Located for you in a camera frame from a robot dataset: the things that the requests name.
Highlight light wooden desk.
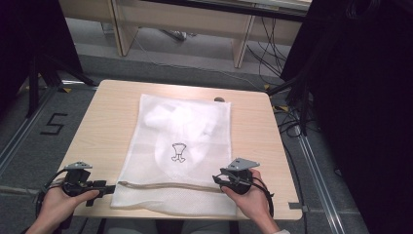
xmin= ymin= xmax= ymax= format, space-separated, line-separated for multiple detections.
xmin=57 ymin=0 xmax=314 ymax=69

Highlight black metal stand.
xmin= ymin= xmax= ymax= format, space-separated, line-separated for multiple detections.
xmin=267 ymin=72 xmax=314 ymax=137
xmin=25 ymin=53 xmax=97 ymax=119

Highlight white garment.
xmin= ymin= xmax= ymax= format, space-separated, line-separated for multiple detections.
xmin=144 ymin=101 xmax=222 ymax=183

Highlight person's right hand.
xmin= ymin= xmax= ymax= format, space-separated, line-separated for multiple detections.
xmin=220 ymin=168 xmax=278 ymax=226

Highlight person's left hand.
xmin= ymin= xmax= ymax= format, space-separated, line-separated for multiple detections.
xmin=38 ymin=186 xmax=100 ymax=229

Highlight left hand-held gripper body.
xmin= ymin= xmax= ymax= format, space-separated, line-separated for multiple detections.
xmin=61 ymin=161 xmax=108 ymax=198

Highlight white mesh laundry bag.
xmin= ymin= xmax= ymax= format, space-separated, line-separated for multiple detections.
xmin=110 ymin=94 xmax=239 ymax=218

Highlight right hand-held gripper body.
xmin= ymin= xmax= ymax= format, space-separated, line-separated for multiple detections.
xmin=216 ymin=157 xmax=261 ymax=196

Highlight right hand-held gripper cable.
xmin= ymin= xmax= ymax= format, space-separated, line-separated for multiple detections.
xmin=249 ymin=176 xmax=276 ymax=218

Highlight grey tape strip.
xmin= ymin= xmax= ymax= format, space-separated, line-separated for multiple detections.
xmin=287 ymin=202 xmax=309 ymax=211

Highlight left hand-held gripper cable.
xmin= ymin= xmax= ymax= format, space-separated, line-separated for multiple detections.
xmin=34 ymin=169 xmax=70 ymax=216

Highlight hand-held gripper cable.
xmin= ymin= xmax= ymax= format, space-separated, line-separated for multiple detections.
xmin=249 ymin=176 xmax=276 ymax=218
xmin=34 ymin=169 xmax=70 ymax=216

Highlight aluminium floor rail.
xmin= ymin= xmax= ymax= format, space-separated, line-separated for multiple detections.
xmin=0 ymin=87 xmax=56 ymax=177
xmin=291 ymin=106 xmax=349 ymax=234

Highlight black cables beside stand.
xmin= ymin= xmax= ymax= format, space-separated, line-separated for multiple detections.
xmin=273 ymin=105 xmax=310 ymax=138

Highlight person's grey trousers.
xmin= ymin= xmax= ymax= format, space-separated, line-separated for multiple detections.
xmin=102 ymin=217 xmax=236 ymax=234

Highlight black floor cables bundle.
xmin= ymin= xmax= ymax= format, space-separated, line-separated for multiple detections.
xmin=245 ymin=16 xmax=288 ymax=86

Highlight black curtain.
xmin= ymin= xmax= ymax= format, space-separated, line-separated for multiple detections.
xmin=0 ymin=0 xmax=84 ymax=110
xmin=281 ymin=0 xmax=413 ymax=234

